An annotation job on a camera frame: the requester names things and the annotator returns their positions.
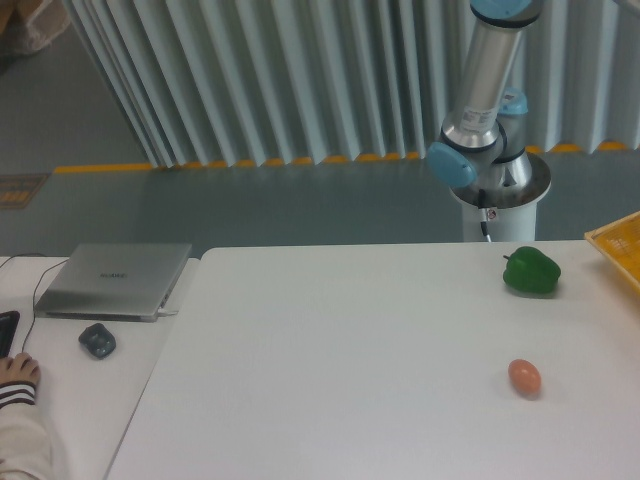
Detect person's hand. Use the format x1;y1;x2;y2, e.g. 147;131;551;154
0;352;41;386

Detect white striped sleeve forearm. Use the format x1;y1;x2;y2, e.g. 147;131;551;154
1;380;56;479

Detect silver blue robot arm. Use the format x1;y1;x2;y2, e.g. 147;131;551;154
426;1;543;188

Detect green bell pepper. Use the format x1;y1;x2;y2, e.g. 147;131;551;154
502;246;561;295

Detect black keyboard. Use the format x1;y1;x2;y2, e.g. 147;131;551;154
0;311;20;358

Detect dark grey earbuds case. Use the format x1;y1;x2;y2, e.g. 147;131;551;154
78;323;117;360

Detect silver closed laptop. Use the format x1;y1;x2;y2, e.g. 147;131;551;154
34;243;192;322

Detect white folding partition screen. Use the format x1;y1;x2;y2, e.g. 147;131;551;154
66;1;639;167

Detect brown egg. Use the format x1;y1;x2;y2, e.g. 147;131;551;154
508;359;542;398

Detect yellow plastic basket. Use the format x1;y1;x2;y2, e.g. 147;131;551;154
584;212;639;292

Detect black laptop cable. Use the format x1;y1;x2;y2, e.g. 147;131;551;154
0;252;71;357

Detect black white robot base cable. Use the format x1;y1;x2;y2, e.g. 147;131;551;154
477;188;494;244

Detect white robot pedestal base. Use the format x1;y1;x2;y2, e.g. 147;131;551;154
451;152;551;242

